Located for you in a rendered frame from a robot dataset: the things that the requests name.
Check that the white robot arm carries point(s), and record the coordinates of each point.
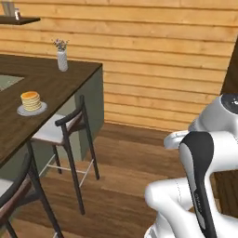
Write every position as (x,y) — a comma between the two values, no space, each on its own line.
(198,173)

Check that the dining counter island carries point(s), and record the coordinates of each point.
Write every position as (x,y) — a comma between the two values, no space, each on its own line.
(46,86)

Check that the dark wooden bar stool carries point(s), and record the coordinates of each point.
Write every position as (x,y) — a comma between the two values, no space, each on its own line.
(66,133)
(18,198)

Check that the white vase with flowers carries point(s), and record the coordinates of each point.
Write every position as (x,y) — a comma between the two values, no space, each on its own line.
(62,60)

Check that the stack of pancakes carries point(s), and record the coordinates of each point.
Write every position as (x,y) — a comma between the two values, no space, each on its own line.
(30,100)

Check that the grey round plate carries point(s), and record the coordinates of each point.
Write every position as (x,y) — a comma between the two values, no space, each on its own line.
(23,111)

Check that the grey inset sink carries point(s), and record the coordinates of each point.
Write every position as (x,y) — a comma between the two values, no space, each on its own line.
(7,81)

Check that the dark wooden cabinet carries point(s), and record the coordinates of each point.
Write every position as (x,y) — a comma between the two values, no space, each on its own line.
(231,76)

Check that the small grey shaker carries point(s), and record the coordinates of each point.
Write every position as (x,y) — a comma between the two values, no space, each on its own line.
(17,14)

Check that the pale grey canister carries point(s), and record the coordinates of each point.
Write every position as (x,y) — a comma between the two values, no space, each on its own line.
(8,8)

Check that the dark wooden wall shelf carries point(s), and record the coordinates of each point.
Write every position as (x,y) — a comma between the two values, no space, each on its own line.
(18,20)

